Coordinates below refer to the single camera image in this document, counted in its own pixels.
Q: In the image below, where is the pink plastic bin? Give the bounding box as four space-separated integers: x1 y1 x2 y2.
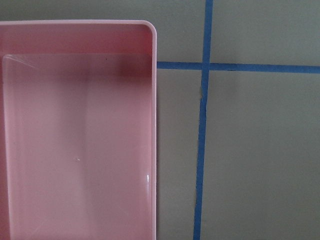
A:
0 20 157 240

